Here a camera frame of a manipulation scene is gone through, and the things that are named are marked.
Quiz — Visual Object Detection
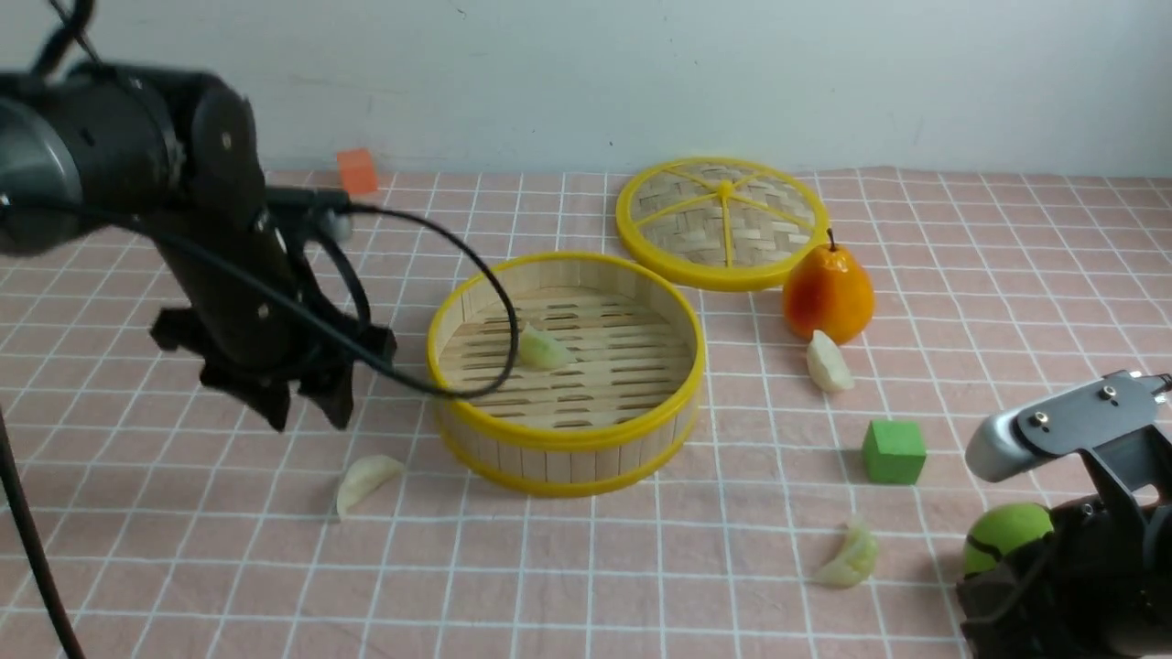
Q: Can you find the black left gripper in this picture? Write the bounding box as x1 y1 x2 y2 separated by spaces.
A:
150 188 397 432

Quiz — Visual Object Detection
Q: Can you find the white dumpling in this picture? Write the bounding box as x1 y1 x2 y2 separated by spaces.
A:
334 455 406 519
805 330 856 394

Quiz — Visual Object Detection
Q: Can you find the greenish dumpling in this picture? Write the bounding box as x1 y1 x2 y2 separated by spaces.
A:
518 324 575 371

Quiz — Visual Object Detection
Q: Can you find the pale green dumpling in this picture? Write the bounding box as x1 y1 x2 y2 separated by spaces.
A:
813 517 879 589

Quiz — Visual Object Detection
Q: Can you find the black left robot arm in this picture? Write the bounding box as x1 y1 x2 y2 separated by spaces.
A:
1 63 396 430

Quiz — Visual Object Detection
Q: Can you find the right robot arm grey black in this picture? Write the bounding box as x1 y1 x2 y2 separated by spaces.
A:
956 371 1171 658

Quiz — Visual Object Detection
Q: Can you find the bamboo steamer tray yellow rim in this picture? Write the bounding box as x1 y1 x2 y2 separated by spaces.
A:
435 252 707 497

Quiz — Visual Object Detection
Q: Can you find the woven bamboo steamer lid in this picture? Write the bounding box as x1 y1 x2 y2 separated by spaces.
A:
614 157 831 292

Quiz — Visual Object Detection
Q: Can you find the orange foam cube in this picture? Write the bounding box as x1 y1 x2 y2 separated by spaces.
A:
336 147 379 197

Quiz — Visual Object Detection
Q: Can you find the pink grid tablecloth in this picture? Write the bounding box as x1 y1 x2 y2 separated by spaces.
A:
1 168 1170 658

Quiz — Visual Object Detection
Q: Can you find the orange toy pear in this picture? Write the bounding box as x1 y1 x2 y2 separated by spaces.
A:
782 229 875 345

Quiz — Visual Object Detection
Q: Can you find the green foam cube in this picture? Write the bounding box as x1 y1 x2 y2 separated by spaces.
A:
861 417 927 485

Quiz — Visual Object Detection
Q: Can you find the green toy watermelon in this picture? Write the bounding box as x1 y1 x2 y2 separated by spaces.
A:
962 502 1054 578

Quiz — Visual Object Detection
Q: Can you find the black cable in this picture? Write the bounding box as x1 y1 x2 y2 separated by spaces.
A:
0 0 522 659

